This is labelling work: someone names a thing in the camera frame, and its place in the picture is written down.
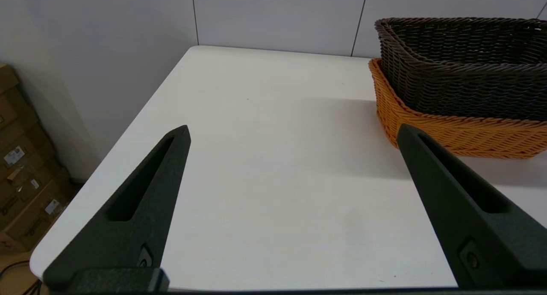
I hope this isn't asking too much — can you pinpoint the orange wicker basket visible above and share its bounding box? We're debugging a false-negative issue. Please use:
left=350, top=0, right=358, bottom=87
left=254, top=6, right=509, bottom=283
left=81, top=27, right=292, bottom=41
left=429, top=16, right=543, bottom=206
left=368, top=58, right=547, bottom=159

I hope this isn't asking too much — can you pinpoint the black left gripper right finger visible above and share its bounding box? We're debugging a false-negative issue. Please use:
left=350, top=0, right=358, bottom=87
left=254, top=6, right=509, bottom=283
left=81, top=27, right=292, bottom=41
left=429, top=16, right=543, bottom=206
left=397, top=124, right=547, bottom=289

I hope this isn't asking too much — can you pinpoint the dark brown wicker basket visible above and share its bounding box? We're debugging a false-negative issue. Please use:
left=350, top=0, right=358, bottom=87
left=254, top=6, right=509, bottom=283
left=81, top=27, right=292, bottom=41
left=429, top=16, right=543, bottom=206
left=375, top=17, right=547, bottom=122

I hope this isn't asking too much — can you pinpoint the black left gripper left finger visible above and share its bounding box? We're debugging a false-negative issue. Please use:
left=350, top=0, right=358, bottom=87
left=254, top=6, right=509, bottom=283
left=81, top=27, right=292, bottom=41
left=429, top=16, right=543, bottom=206
left=43, top=125, right=191, bottom=289

